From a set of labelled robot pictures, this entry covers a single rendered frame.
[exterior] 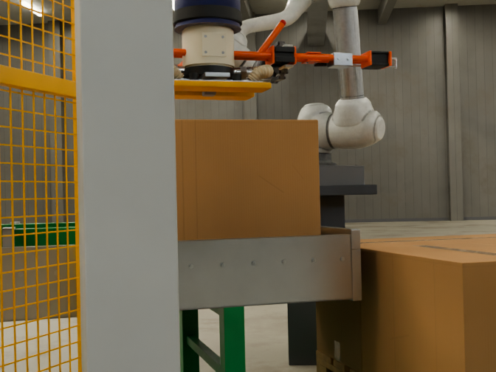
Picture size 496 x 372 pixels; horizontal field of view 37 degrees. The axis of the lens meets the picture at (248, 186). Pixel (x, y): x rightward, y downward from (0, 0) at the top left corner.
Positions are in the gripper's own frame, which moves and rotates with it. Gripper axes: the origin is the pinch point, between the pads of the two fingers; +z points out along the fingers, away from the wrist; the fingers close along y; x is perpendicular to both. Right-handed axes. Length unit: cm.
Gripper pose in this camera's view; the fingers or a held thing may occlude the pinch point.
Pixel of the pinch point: (286, 57)
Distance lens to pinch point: 255.9
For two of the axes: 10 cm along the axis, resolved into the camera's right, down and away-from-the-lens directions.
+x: -9.6, 0.2, -2.7
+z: 2.7, -0.3, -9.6
